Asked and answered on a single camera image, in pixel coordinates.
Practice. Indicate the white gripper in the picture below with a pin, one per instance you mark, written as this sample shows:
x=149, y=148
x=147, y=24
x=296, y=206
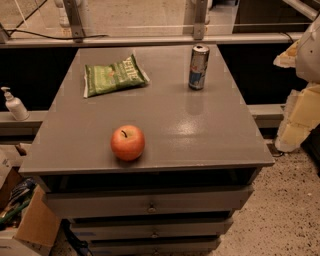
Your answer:
x=310, y=55

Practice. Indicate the drawer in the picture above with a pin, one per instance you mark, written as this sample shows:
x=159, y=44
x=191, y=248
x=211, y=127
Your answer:
x=154, y=246
x=152, y=229
x=148, y=202

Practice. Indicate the bottom drawer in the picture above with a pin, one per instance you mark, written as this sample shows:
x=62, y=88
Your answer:
x=154, y=246

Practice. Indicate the redbull can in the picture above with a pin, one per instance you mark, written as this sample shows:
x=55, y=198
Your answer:
x=198, y=66

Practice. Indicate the cardboard box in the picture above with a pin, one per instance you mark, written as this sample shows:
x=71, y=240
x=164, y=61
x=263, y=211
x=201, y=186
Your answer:
x=36, y=233

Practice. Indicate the red apple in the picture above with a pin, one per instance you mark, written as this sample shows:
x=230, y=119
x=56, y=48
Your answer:
x=127, y=142

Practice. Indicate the middle drawer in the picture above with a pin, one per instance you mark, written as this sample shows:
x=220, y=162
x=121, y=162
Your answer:
x=152, y=229

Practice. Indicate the white pump bottle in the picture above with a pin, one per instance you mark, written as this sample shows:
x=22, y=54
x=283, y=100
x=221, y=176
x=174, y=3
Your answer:
x=15, y=105

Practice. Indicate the grey drawer cabinet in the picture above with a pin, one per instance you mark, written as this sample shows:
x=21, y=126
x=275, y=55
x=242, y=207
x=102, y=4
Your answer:
x=204, y=138

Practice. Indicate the green chip bag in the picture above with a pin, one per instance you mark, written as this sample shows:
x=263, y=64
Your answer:
x=103, y=79

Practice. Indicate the top drawer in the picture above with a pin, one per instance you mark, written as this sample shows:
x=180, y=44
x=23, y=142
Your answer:
x=148, y=202

